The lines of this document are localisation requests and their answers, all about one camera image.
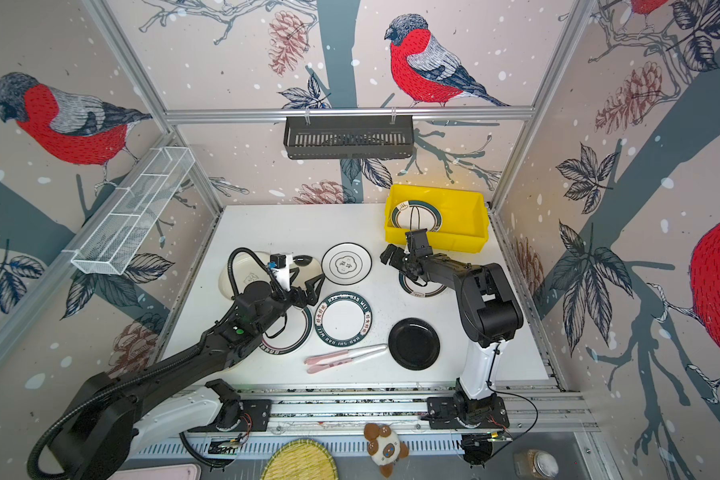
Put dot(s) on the plush toy brown white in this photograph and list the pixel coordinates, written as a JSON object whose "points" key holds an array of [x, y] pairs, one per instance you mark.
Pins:
{"points": [[384, 447]]}

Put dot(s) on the aluminium frame post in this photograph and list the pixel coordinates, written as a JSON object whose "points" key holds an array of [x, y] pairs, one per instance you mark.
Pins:
{"points": [[575, 23], [104, 19]]}

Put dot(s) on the cream plate black green patch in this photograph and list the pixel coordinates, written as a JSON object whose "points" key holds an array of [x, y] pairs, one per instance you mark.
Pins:
{"points": [[302, 269]]}

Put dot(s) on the aluminium rail base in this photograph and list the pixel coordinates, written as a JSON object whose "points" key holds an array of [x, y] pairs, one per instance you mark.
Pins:
{"points": [[424, 416]]}

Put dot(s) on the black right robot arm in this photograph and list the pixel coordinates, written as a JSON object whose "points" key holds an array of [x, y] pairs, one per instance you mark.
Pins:
{"points": [[489, 315]]}

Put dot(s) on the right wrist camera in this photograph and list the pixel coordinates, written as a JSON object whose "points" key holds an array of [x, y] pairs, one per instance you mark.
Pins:
{"points": [[418, 244]]}

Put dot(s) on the aluminium frame top bar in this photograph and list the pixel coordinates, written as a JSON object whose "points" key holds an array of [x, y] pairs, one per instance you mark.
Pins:
{"points": [[217, 116]]}

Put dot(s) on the pink white utensil upper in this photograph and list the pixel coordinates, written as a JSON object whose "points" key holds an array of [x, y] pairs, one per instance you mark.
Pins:
{"points": [[345, 353]]}

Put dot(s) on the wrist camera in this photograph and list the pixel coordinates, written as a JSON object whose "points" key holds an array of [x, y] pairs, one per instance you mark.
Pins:
{"points": [[279, 266], [418, 244]]}

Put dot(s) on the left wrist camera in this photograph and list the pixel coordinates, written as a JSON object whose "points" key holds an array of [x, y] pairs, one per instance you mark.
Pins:
{"points": [[279, 266]]}

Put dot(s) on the black hanging wire basket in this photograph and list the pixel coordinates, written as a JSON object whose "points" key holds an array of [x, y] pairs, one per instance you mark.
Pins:
{"points": [[349, 137]]}

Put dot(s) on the aluminium frame post left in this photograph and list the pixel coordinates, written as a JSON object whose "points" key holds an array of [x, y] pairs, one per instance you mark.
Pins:
{"points": [[104, 19]]}

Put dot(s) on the white wire mesh basket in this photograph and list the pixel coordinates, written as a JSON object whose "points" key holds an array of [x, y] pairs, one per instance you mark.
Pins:
{"points": [[117, 238]]}

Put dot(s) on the pink tray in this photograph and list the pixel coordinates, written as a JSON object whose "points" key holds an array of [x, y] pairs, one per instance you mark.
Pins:
{"points": [[172, 472]]}

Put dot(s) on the aluminium frame post right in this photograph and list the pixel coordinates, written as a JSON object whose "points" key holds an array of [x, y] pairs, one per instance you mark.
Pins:
{"points": [[575, 23]]}

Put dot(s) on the cream bear print plate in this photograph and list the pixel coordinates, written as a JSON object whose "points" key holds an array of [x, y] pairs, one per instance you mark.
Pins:
{"points": [[246, 271]]}

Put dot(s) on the plate green rim red text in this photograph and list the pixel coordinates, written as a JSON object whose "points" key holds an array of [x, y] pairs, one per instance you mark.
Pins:
{"points": [[343, 319]]}

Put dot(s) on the yellow plastic bin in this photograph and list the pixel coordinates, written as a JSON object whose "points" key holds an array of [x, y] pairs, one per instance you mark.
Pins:
{"points": [[465, 226]]}

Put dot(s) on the woven yellow green mat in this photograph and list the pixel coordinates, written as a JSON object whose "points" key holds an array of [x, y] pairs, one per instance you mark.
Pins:
{"points": [[301, 459]]}

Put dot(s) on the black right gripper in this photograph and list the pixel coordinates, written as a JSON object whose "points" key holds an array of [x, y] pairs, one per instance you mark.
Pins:
{"points": [[398, 258]]}

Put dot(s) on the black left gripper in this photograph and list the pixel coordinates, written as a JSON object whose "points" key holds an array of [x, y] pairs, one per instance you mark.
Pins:
{"points": [[302, 300]]}

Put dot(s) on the jar with white lid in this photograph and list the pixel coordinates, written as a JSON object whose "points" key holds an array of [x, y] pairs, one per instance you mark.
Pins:
{"points": [[535, 464]]}

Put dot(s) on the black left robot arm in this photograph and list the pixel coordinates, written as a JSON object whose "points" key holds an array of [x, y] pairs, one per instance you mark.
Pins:
{"points": [[94, 436]]}

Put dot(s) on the white plate green red rim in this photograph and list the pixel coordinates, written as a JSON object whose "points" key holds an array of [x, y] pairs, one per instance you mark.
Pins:
{"points": [[420, 289]]}

